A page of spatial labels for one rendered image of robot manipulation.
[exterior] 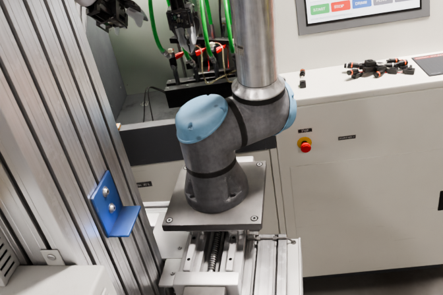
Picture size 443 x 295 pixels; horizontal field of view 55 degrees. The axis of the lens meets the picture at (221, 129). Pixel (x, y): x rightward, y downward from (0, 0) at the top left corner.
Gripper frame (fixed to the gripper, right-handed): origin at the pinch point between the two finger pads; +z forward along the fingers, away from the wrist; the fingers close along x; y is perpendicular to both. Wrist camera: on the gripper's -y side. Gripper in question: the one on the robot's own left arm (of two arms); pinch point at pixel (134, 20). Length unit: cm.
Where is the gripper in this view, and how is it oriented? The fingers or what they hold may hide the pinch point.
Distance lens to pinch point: 139.1
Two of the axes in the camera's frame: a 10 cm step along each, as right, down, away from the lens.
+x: 9.0, -2.0, -3.8
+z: 4.2, 2.1, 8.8
